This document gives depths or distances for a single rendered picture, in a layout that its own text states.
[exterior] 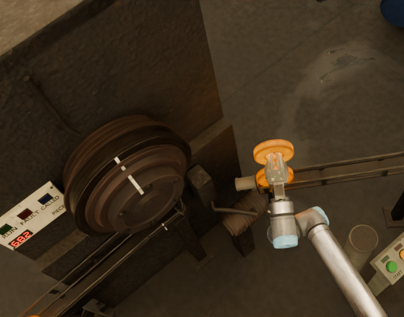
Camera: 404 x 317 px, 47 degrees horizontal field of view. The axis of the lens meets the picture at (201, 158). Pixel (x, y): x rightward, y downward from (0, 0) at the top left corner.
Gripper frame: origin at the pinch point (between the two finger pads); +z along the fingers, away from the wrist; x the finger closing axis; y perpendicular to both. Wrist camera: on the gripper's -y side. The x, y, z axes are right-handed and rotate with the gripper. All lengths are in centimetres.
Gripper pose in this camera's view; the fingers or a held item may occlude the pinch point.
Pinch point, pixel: (273, 150)
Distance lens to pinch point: 181.1
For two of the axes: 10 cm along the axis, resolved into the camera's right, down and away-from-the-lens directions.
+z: -0.9, -9.8, 2.0
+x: -9.8, 1.2, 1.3
